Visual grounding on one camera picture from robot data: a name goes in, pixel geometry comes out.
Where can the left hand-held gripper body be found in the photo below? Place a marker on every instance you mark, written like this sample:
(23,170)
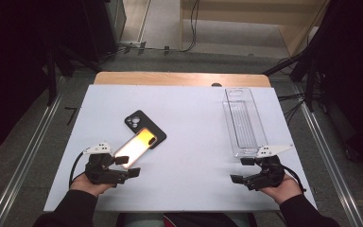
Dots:
(102,175)

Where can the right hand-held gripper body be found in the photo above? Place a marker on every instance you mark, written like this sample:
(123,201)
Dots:
(269,173)

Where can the clear plastic rack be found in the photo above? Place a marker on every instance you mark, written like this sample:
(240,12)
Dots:
(245,126)

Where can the black phone case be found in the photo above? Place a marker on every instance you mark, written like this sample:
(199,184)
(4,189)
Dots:
(138,117)

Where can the person's left hand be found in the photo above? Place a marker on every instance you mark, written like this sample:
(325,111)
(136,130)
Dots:
(88,186)

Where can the person's right hand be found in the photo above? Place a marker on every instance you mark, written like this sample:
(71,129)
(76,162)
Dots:
(283,190)

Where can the white board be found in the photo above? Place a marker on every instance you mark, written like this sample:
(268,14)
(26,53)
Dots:
(186,126)

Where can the wooden table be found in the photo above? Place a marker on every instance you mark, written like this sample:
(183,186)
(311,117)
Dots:
(170,78)

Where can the black metal stand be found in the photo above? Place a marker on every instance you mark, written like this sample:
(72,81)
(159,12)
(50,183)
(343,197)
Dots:
(310,82)
(52,75)

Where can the black cabinet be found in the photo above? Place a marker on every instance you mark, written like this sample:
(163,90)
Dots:
(104,28)

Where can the wooden shelf unit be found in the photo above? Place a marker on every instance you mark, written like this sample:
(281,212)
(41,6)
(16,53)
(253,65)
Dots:
(264,12)

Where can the aluminium floor rail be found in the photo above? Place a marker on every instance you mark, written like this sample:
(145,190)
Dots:
(25,160)
(331,164)

